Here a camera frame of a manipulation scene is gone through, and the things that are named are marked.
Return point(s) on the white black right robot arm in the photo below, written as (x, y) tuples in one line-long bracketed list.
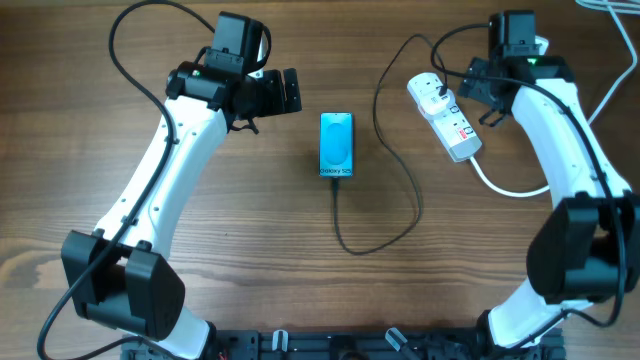
[(587, 251)]

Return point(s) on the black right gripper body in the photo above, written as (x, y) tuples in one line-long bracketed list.
[(477, 91)]

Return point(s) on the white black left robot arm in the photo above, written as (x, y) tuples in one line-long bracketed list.
[(119, 275)]

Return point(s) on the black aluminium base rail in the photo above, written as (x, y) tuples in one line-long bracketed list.
[(253, 345)]

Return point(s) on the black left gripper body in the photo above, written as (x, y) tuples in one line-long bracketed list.
[(267, 97)]

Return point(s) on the white power strip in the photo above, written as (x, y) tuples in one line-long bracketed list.
[(445, 117)]

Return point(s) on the cyan Galaxy smartphone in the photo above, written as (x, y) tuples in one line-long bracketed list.
[(336, 145)]

